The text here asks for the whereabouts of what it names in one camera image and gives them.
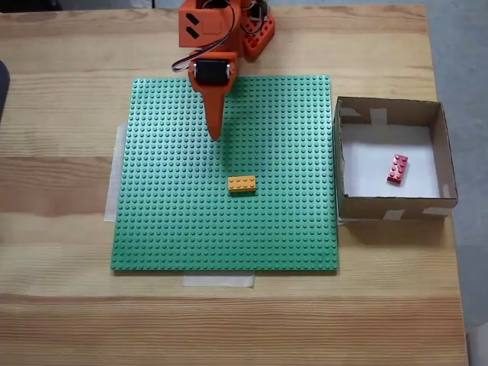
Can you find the long masking tape strip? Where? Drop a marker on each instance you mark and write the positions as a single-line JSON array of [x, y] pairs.
[[110, 190]]

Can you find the short masking tape strip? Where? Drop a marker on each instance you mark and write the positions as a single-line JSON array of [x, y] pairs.
[[217, 281]]

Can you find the black rounded object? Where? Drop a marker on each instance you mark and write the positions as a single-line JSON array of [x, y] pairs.
[[4, 91]]

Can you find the green lego baseplate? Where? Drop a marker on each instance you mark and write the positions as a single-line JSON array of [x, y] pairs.
[[171, 171]]

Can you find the red lego block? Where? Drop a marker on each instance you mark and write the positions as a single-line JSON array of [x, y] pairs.
[[398, 169]]

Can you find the open cardboard box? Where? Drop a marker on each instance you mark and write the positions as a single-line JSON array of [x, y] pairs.
[[396, 209]]

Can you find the yellow lego block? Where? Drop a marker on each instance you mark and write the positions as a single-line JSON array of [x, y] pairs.
[[242, 184]]

